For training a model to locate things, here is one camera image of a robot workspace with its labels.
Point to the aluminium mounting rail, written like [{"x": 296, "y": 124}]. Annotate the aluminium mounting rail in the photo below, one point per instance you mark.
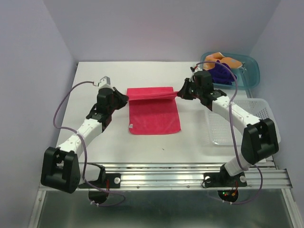
[{"x": 189, "y": 176}]

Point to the purple towel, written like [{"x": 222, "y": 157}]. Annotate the purple towel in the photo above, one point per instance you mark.
[{"x": 222, "y": 74}]

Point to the pink towel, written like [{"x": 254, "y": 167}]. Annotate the pink towel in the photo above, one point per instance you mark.
[{"x": 153, "y": 111}]

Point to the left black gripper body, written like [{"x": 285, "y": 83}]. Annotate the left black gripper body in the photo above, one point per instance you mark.
[{"x": 111, "y": 108}]

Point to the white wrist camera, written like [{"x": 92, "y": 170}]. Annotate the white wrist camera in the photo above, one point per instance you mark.
[
  {"x": 104, "y": 82},
  {"x": 195, "y": 69}
]

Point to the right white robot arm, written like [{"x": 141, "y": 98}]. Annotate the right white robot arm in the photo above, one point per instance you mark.
[{"x": 259, "y": 137}]

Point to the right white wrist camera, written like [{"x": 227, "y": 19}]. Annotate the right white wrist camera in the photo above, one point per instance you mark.
[{"x": 195, "y": 69}]

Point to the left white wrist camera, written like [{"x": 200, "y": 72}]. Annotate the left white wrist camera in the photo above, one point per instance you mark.
[{"x": 104, "y": 82}]

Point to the orange towel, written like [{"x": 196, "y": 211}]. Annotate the orange towel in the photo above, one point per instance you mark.
[{"x": 219, "y": 57}]

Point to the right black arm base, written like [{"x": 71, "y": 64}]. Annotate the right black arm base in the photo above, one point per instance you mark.
[{"x": 228, "y": 186}]

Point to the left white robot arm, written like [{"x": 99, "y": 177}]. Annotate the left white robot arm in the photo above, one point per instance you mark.
[{"x": 61, "y": 169}]

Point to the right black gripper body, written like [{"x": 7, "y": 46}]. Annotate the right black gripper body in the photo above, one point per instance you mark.
[{"x": 199, "y": 92}]

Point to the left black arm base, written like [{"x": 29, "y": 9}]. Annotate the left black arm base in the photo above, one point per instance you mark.
[{"x": 111, "y": 181}]

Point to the white perforated basket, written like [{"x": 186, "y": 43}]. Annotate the white perforated basket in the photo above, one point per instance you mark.
[{"x": 221, "y": 128}]

